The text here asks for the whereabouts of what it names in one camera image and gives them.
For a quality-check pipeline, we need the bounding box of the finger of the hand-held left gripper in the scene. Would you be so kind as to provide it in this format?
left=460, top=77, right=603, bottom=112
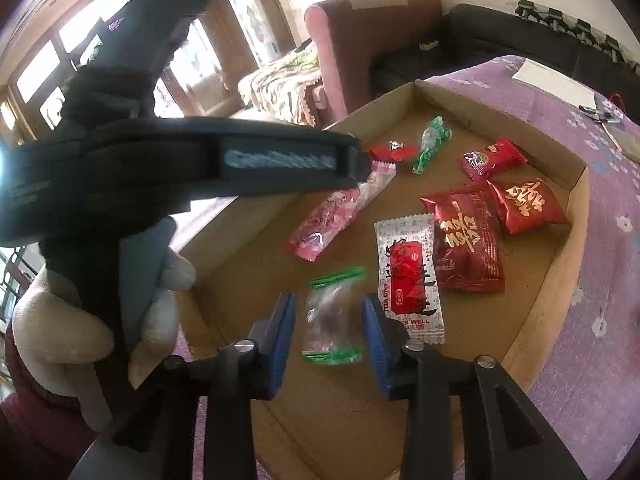
left=90, top=116, right=374, bottom=202

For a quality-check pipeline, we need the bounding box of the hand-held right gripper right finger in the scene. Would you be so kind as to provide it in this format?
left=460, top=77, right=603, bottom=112
left=361, top=293, right=588, bottom=480

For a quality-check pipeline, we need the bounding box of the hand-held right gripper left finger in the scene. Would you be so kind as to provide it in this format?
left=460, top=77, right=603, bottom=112
left=70, top=291, right=299, bottom=480

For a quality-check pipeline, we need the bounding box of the clear packet with green ends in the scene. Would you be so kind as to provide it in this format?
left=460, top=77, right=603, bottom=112
left=301, top=266, right=366, bottom=365

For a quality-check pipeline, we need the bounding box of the long pink snack packet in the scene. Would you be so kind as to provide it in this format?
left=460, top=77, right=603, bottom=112
left=285, top=160, right=397, bottom=262

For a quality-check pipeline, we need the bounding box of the white packet with red label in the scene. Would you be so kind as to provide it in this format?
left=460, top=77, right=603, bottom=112
left=374, top=212, right=446, bottom=346

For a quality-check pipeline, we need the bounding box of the cardboard box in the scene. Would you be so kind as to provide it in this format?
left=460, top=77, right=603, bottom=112
left=177, top=80, right=591, bottom=480

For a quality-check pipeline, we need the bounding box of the small red candy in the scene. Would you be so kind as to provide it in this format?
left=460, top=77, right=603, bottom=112
left=367, top=140, right=418, bottom=163

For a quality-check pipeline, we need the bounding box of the dark red gold-print packet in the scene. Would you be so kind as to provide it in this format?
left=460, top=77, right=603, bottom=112
left=420, top=180, right=506, bottom=293
left=487, top=177, right=571, bottom=236

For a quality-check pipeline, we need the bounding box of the green clear candy wrapper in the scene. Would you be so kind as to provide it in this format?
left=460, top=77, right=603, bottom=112
left=411, top=116, right=453, bottom=175

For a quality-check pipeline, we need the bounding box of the bright red snack packet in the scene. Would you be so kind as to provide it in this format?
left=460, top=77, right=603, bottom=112
left=459, top=139, right=528, bottom=182

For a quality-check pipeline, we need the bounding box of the person's left hand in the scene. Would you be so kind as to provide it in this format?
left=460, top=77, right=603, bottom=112
left=12, top=247, right=197, bottom=432

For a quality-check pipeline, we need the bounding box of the wooden framed window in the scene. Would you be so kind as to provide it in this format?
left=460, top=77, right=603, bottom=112
left=0, top=5, right=236, bottom=121

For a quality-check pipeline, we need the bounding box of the printed blanket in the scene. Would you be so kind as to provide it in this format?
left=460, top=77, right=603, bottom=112
left=237, top=42, right=331, bottom=128

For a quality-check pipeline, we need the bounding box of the maroon armchair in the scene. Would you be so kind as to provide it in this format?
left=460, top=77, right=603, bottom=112
left=305, top=0, right=443, bottom=121

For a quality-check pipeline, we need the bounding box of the wooden door with patterned glass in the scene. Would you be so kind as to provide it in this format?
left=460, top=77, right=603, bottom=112
left=210, top=0, right=301, bottom=106

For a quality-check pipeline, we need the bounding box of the black sofa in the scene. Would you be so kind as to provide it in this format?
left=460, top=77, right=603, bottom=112
left=372, top=4, right=640, bottom=93

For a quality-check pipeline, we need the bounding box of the white paper sheet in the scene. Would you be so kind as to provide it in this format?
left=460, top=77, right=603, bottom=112
left=511, top=58, right=598, bottom=109

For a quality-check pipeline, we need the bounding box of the black pen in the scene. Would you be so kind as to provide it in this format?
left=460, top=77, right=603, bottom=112
left=578, top=104, right=623, bottom=123

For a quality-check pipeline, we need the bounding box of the brown notebook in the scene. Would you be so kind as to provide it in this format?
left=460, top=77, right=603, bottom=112
left=602, top=122, right=640, bottom=163

